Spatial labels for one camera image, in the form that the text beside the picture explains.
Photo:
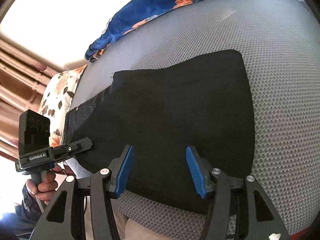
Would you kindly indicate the white floral pillow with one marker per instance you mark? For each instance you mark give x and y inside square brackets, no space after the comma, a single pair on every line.
[57,100]

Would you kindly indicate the black denim pants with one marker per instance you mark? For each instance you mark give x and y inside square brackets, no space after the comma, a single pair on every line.
[203,102]

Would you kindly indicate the grey mesh mattress pad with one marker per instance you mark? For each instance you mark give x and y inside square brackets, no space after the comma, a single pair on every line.
[279,44]

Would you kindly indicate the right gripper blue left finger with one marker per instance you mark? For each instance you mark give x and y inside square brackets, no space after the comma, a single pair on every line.
[120,168]

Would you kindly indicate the person's left hand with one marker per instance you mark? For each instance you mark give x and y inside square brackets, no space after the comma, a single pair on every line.
[47,188]

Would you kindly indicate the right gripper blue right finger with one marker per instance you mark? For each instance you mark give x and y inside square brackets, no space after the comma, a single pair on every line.
[200,170]

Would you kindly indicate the pink brown curtain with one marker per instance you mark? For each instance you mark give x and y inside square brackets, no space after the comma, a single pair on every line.
[24,77]

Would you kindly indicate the blue floral blanket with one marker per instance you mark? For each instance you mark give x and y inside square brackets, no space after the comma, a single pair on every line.
[133,15]

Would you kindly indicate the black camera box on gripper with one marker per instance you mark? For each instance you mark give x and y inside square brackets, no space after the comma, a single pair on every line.
[33,132]

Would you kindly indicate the person's left forearm dark sleeve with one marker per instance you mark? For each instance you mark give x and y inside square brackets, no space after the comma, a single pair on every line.
[28,213]

